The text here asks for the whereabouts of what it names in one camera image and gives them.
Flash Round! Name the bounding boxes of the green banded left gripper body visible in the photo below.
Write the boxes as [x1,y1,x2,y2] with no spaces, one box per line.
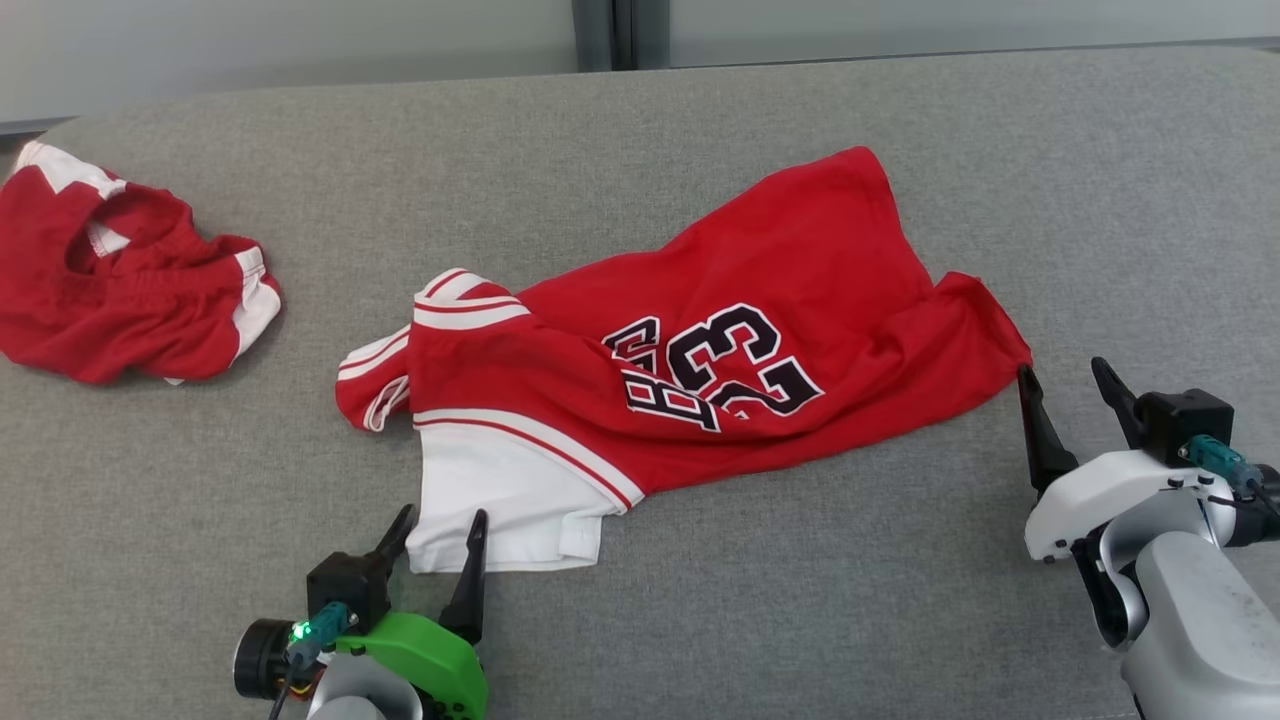
[233,610,490,720]

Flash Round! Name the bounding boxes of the grey partition post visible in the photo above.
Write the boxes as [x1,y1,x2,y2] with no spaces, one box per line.
[572,0,671,71]

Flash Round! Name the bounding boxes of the red jersey number 23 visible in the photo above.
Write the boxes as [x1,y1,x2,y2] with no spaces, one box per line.
[335,146,1033,574]

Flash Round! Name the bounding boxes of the grey fabric sofa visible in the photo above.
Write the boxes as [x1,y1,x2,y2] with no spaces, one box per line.
[0,45,1280,720]

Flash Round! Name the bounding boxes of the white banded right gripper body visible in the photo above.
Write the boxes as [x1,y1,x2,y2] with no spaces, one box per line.
[1024,448,1280,563]

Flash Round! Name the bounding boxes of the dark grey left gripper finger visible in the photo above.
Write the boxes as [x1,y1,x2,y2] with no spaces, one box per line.
[375,503,418,581]
[438,509,490,646]

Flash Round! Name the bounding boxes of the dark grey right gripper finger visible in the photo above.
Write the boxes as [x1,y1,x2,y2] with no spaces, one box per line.
[1091,357,1146,451]
[1017,365,1081,493]

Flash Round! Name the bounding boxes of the red and white shorts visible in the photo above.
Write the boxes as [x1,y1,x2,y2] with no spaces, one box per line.
[0,140,283,386]

